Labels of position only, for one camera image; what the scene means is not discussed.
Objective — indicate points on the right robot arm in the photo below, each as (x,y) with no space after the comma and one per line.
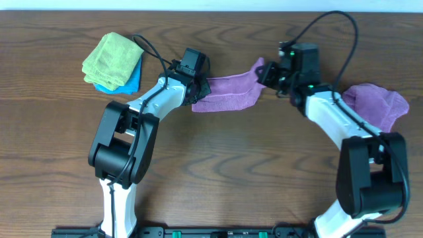
(372,183)

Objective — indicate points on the folded green cloth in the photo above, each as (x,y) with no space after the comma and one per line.
(112,62)

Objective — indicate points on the crumpled purple cloth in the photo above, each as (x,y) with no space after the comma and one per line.
(377,105)

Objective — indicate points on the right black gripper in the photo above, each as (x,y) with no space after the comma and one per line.
(265,79)

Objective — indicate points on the purple microfiber cloth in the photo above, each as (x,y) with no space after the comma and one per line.
(234,92)

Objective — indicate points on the folded blue cloth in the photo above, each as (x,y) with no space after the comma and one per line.
(131,86)

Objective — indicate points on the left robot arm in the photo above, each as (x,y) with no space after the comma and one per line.
(123,146)

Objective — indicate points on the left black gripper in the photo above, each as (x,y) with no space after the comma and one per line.
(205,90)

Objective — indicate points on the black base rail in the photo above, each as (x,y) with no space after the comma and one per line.
(160,232)

